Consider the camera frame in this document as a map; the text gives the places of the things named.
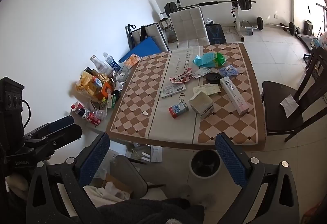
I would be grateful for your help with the barbell with black plates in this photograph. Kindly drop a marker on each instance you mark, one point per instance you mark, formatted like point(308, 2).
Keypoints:
point(204, 4)

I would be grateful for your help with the crushed clear plastic bottle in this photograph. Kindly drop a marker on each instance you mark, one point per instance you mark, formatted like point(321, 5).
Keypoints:
point(101, 113)

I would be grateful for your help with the blue mat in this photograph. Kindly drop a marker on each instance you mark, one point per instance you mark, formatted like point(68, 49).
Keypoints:
point(145, 48)

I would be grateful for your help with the red white wrapper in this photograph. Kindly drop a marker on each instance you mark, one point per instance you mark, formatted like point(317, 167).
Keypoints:
point(180, 78)

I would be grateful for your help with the white cloth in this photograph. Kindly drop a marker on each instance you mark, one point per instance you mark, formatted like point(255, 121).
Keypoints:
point(107, 192)

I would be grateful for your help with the white weight rack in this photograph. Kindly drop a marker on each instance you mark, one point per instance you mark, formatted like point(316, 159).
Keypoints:
point(236, 19)

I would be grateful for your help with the orange box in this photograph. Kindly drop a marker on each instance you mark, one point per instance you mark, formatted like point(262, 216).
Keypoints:
point(106, 89)

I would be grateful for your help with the white barcode medicine box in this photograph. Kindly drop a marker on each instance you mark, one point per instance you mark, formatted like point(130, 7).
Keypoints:
point(172, 90)

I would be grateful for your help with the brown cardboard piece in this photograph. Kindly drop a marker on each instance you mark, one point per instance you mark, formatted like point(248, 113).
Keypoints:
point(120, 183)

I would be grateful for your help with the grey chair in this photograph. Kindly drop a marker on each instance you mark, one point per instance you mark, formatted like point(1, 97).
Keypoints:
point(127, 171)

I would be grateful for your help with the white trash bin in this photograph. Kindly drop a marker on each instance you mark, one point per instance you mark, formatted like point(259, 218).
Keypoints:
point(205, 162)

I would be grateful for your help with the red soda can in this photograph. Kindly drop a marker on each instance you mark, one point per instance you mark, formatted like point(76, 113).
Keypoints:
point(93, 118)

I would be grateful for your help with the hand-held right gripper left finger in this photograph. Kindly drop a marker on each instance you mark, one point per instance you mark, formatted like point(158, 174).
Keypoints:
point(94, 159)

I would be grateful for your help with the silver foil pouch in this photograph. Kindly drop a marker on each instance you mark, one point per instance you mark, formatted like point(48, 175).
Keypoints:
point(201, 72)

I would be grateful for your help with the black case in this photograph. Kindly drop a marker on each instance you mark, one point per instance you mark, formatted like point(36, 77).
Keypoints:
point(308, 27)

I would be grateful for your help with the black cup lid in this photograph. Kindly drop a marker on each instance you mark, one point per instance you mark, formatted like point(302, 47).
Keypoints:
point(213, 78)

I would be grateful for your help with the dark printed bag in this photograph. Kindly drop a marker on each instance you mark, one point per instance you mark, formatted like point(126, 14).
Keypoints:
point(216, 33)

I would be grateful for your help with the white tissue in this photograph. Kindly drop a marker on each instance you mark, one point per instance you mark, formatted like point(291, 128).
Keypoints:
point(290, 105)

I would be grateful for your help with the blue label plastic bottle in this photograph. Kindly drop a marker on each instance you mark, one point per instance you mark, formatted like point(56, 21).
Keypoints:
point(112, 62)

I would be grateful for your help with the dark wooden chair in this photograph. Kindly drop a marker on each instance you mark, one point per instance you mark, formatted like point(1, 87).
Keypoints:
point(278, 101)

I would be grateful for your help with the clear plastic jar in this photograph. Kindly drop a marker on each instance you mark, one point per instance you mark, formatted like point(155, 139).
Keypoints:
point(170, 33)

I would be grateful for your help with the long white toothpaste box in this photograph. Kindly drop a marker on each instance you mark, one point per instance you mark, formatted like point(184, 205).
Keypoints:
point(233, 96)

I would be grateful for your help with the green white carton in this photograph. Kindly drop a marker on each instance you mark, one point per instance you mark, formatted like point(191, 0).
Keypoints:
point(112, 101)

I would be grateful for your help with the clear glass bottle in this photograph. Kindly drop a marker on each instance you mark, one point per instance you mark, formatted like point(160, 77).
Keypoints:
point(98, 63)

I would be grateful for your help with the red cap cola bottle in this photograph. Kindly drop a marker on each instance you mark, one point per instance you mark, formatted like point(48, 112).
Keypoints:
point(80, 109)

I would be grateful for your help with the brown checkered tablecloth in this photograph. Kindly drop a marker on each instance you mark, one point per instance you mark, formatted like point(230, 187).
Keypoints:
point(143, 91)

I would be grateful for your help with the blue patterned packet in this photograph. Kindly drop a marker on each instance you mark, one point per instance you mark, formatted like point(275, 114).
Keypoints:
point(228, 70)

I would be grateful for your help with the small blue milk carton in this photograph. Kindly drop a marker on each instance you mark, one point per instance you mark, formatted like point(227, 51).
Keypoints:
point(178, 110)

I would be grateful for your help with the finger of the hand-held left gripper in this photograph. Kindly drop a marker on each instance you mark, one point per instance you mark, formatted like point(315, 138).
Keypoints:
point(67, 136)
point(61, 122)

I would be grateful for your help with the blue green plastic bag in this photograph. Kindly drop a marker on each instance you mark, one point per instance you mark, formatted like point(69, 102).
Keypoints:
point(207, 59)

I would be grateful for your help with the yellow snack bag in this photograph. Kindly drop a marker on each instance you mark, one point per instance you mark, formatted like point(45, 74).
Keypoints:
point(85, 84)

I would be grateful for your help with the person's dark fluffy clothing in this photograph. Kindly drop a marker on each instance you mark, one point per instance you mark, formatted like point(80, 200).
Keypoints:
point(148, 211)

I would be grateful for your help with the pale paper sheet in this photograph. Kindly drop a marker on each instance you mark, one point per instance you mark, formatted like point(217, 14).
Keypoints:
point(207, 90)

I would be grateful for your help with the open white carton box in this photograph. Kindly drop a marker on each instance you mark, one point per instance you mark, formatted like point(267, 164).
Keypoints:
point(200, 105)

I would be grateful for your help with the orange snack packet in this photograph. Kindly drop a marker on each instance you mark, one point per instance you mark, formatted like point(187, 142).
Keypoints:
point(132, 60)

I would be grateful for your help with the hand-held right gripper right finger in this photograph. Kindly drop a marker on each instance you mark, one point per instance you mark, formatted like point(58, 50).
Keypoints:
point(230, 160)

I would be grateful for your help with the flat white box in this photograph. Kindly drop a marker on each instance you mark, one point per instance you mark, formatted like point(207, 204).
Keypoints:
point(156, 154)

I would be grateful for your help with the white padded chair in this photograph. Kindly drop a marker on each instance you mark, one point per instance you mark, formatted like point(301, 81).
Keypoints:
point(189, 25)

